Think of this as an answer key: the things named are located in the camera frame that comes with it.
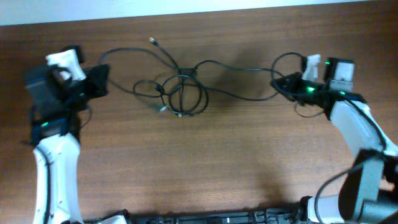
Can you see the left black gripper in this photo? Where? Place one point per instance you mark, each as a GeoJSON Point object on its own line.
{"type": "Point", "coordinates": [99, 74]}

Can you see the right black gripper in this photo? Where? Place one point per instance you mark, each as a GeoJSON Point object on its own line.
{"type": "Point", "coordinates": [290, 82]}

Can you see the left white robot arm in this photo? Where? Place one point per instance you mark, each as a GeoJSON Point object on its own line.
{"type": "Point", "coordinates": [55, 136]}

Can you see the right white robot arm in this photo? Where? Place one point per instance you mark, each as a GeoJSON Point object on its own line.
{"type": "Point", "coordinates": [353, 195]}

